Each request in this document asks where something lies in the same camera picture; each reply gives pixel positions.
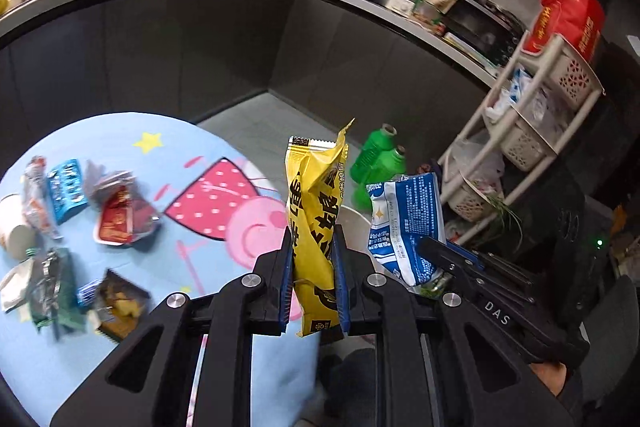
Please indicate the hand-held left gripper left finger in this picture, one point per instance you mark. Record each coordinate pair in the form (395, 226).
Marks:
(285, 279)

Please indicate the small white appliance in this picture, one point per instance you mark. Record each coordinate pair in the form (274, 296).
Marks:
(400, 3)

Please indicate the green plastic bottle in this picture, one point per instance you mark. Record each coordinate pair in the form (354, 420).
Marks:
(375, 152)
(395, 167)

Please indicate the green foil wrapper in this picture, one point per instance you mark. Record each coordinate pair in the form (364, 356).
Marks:
(55, 297)

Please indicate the person's right forearm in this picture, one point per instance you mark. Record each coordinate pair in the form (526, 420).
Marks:
(547, 379)

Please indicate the white paper cup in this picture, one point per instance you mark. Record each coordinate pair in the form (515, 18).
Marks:
(15, 227)

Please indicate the white plastic bag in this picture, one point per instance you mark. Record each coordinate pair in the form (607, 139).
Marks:
(475, 159)

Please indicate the white and blue packet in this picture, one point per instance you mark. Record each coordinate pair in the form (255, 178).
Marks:
(520, 87)

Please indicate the brown snack packet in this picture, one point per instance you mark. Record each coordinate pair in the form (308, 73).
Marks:
(120, 302)

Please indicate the blue blister pack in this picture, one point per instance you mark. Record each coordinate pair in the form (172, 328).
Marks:
(67, 189)

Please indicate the crumpled white wrapper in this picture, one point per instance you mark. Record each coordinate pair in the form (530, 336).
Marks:
(15, 284)

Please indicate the red foil snack packet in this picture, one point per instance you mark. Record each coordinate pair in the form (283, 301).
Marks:
(122, 217)

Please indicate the green onion stalks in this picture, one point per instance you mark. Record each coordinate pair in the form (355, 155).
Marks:
(507, 219)

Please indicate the white plastic storage rack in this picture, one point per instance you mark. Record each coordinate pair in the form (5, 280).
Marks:
(575, 77)

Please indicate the yellow snack wrapper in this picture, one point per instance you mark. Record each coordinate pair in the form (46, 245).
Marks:
(315, 207)

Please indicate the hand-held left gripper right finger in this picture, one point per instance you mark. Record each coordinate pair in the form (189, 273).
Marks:
(341, 279)

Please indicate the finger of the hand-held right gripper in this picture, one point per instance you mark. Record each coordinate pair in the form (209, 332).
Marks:
(442, 254)
(505, 271)

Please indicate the small blue wrapper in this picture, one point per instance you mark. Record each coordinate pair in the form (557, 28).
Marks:
(87, 294)

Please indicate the white and orange wrapper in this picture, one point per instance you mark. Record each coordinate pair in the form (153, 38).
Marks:
(37, 202)

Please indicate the black toaster oven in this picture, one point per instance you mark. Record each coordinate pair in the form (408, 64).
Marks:
(480, 27)

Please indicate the red bag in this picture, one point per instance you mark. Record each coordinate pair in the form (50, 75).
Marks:
(570, 14)

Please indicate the blue and white snack wrapper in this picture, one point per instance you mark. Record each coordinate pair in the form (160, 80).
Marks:
(405, 217)

